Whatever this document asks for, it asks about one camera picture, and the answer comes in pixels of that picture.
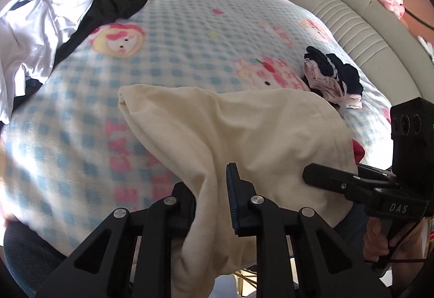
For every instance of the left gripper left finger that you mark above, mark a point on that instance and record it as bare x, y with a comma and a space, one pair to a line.
128, 254

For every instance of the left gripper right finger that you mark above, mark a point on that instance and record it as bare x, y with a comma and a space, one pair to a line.
297, 253

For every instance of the cream and pink shirt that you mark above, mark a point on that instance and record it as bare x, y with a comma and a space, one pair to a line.
270, 134

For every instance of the navy and pink folded clothes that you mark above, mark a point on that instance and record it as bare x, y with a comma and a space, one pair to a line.
327, 76

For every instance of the person's right hand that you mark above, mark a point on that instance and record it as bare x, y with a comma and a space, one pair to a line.
408, 242

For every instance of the person's dark jeans leg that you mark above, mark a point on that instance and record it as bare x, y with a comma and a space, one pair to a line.
29, 258

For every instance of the blue checkered floral bedspread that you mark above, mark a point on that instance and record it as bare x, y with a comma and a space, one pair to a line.
67, 155

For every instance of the grey-green padded headboard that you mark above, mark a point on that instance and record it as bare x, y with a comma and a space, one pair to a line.
385, 50

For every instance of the pink white plush toy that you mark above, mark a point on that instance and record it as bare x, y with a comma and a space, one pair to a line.
394, 6

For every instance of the white garment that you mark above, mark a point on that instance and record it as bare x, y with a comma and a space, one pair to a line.
31, 33

